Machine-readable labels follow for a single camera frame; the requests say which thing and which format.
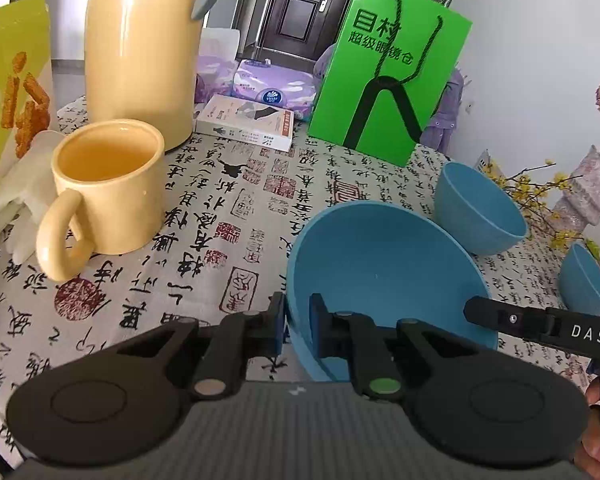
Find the yellow flower branches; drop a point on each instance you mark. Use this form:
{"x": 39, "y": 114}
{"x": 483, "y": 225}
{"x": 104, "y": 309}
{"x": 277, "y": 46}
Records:
{"x": 530, "y": 195}

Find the white purple plastic pack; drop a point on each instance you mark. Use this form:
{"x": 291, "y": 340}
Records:
{"x": 215, "y": 65}

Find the green paper bag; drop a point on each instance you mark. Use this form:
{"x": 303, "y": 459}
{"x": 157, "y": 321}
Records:
{"x": 380, "y": 75}

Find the yellow-green snack bag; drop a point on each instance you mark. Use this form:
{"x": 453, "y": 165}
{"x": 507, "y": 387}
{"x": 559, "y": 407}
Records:
{"x": 10, "y": 85}

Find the white rubber gloves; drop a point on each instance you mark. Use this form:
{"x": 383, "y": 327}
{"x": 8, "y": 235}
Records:
{"x": 20, "y": 210}

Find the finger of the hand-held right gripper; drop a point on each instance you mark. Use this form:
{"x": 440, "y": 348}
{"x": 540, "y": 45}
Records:
{"x": 505, "y": 319}

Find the printed tablecloth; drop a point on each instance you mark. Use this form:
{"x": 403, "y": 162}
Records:
{"x": 220, "y": 195}

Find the blue bowl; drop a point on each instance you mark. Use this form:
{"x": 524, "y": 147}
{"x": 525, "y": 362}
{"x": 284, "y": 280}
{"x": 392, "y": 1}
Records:
{"x": 380, "y": 260}
{"x": 585, "y": 285}
{"x": 480, "y": 210}

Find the purple tissue pack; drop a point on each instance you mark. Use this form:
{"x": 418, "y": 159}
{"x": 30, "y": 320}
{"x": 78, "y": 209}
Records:
{"x": 275, "y": 87}

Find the yellow thermos jug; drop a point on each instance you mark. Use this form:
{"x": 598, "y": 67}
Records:
{"x": 140, "y": 60}

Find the dark brown door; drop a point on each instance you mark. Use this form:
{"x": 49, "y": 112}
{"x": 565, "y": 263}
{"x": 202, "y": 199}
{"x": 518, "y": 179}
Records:
{"x": 300, "y": 10}

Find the flat white box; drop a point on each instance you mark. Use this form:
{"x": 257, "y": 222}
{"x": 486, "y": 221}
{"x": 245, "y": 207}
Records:
{"x": 245, "y": 122}

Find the speckled purple vase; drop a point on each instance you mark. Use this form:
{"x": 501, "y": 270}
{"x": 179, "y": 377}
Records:
{"x": 582, "y": 195}

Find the yellow mug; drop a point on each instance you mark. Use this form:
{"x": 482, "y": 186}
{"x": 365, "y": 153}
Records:
{"x": 110, "y": 200}

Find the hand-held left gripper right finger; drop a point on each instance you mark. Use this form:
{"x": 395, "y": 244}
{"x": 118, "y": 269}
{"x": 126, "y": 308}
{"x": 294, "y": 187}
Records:
{"x": 340, "y": 335}

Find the person's right hand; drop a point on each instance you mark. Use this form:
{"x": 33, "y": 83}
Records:
{"x": 597, "y": 450}

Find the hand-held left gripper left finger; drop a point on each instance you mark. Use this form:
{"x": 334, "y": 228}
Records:
{"x": 260, "y": 332}

